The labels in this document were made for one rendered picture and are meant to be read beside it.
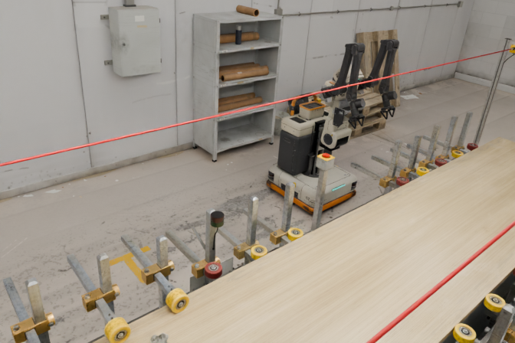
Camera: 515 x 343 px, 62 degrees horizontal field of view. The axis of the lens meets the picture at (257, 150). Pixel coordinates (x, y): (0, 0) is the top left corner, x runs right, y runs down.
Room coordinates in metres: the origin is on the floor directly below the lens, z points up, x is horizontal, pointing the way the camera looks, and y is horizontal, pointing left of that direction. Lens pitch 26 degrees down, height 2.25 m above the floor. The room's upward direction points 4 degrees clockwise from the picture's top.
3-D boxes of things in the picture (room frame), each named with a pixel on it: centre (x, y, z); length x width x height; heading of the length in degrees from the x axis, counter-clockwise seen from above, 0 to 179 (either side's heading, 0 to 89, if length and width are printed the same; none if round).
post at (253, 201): (1.79, 0.00, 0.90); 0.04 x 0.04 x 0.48; 42
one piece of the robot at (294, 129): (3.80, -0.50, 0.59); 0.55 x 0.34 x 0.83; 132
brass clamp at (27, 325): (1.10, 0.76, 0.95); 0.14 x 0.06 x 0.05; 132
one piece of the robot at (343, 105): (3.51, -0.75, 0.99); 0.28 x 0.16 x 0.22; 132
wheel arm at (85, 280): (1.30, 0.63, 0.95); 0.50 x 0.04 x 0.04; 42
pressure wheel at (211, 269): (1.53, 0.16, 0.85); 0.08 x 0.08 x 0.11
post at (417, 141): (2.79, -1.12, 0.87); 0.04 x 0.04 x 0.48; 42
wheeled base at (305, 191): (3.73, -0.56, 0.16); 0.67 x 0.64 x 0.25; 42
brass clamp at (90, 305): (1.27, 0.58, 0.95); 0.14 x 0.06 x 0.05; 132
